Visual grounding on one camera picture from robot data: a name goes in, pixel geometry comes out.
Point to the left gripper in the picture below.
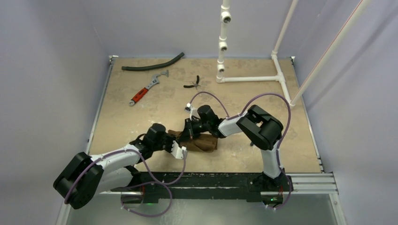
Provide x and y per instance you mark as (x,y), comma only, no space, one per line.
(170,139)

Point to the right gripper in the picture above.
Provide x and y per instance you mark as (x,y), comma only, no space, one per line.
(189,130)

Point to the brown cloth napkin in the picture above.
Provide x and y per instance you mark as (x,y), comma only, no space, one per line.
(203,143)

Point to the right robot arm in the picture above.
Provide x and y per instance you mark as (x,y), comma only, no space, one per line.
(262,129)

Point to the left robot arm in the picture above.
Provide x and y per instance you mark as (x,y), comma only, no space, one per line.
(86,176)

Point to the black pliers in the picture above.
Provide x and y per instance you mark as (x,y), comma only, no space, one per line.
(194,84)

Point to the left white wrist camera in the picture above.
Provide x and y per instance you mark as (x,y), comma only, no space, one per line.
(178,151)

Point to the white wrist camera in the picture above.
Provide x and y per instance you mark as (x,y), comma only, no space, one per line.
(191,110)
(178,151)

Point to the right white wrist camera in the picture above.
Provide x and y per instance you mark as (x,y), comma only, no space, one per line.
(191,110)

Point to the red handled adjustable wrench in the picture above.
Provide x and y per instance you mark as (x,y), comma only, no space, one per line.
(143,91)

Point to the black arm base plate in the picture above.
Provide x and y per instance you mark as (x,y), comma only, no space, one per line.
(251,187)

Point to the aluminium frame rail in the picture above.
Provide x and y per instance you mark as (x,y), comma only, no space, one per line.
(303,183)

